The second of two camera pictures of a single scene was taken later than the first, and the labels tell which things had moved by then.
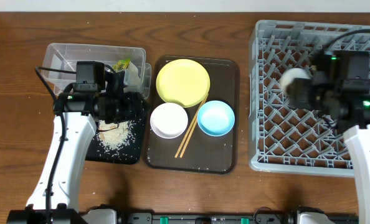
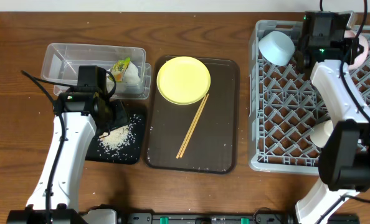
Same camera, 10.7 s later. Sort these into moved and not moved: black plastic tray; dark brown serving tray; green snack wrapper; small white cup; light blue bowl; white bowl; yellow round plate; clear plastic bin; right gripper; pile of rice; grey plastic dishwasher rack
Moved: right gripper; small white cup; white bowl; light blue bowl
Not moved: yellow round plate; black plastic tray; pile of rice; grey plastic dishwasher rack; green snack wrapper; clear plastic bin; dark brown serving tray
